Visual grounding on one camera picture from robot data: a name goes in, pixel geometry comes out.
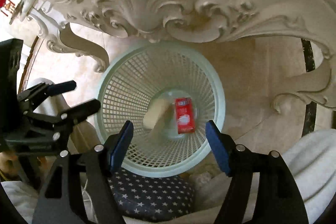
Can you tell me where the pale green mesh wastebasket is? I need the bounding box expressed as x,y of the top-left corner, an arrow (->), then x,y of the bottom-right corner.
94,41 -> 226,177

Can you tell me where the star patterned navy cushion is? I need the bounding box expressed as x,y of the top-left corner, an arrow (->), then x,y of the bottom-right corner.
108,168 -> 195,222

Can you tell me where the carved cream table frame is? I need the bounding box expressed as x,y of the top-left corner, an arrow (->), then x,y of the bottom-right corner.
13,0 -> 335,111

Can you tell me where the long cream cardboard box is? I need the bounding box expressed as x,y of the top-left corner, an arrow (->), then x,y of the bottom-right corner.
143,98 -> 172,130

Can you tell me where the red toothpaste box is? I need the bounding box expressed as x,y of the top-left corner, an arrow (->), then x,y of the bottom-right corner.
175,97 -> 195,134

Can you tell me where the left hand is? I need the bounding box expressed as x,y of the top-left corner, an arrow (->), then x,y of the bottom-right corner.
0,151 -> 49,182

